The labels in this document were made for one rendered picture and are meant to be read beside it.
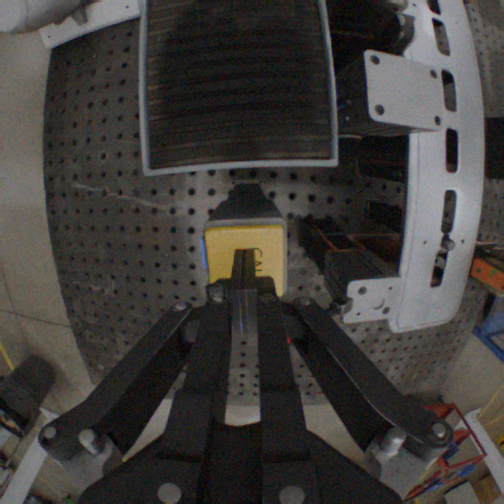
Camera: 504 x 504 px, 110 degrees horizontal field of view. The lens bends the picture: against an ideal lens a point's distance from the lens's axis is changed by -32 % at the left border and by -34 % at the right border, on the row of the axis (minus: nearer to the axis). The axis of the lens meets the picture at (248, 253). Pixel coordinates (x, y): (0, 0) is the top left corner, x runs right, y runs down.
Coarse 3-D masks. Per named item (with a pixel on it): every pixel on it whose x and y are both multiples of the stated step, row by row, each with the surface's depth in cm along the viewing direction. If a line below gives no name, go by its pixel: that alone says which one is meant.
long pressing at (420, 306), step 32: (416, 0) 22; (448, 0) 21; (448, 32) 23; (448, 64) 26; (480, 96) 27; (480, 128) 29; (416, 160) 31; (480, 160) 31; (416, 192) 33; (480, 192) 33; (416, 224) 35; (416, 256) 37; (448, 256) 37; (416, 288) 39; (448, 288) 39; (416, 320) 41; (448, 320) 42
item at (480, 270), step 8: (480, 264) 37; (488, 264) 36; (472, 272) 39; (480, 272) 37; (488, 272) 35; (496, 272) 33; (480, 280) 37; (488, 280) 35; (496, 280) 33; (496, 288) 33
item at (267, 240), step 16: (208, 240) 20; (224, 240) 20; (240, 240) 20; (256, 240) 20; (272, 240) 20; (208, 256) 21; (224, 256) 21; (256, 256) 20; (272, 256) 20; (224, 272) 21; (256, 272) 21; (272, 272) 21
